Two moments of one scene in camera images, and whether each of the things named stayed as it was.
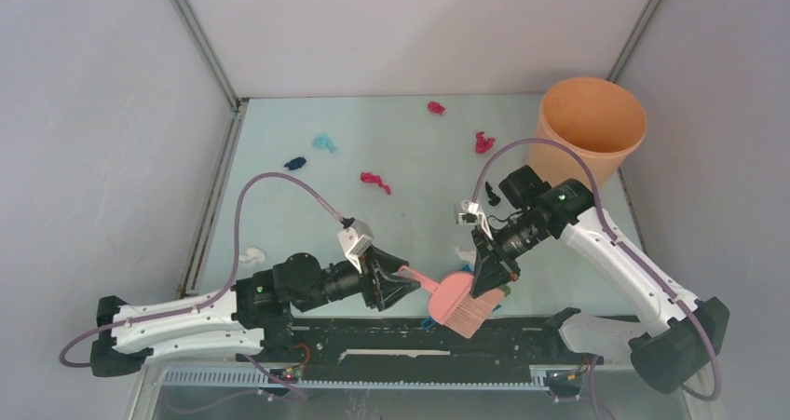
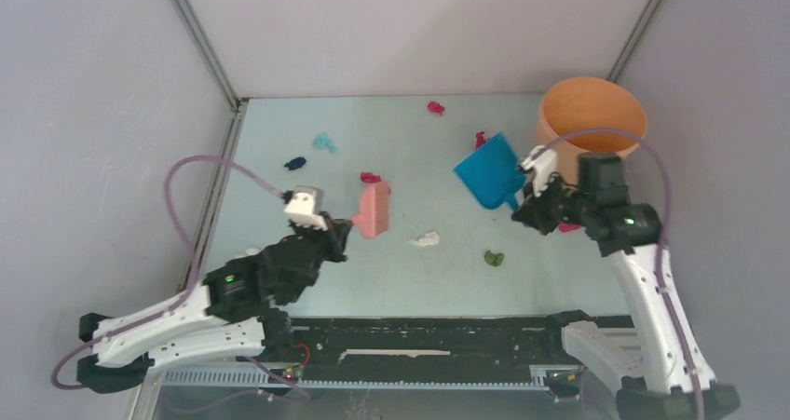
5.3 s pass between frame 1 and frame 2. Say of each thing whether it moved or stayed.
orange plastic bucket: stayed
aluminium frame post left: stayed
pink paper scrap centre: stayed
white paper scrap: moved
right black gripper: moved
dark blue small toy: stayed
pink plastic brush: moved
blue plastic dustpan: moved
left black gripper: moved
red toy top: stayed
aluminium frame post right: stayed
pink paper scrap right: stayed
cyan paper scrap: stayed
